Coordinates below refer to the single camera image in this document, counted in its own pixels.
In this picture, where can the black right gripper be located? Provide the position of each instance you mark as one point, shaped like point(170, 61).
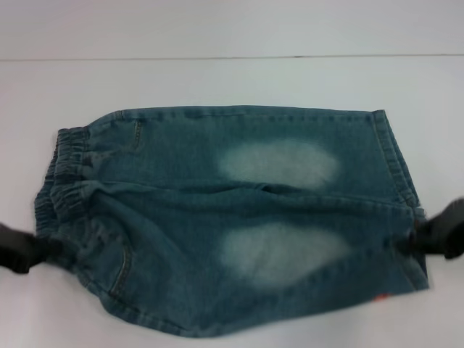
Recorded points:
point(449, 228)

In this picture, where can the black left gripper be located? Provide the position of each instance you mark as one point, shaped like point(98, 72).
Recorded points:
point(16, 250)

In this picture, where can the blue denim shorts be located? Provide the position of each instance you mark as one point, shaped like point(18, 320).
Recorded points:
point(181, 217)

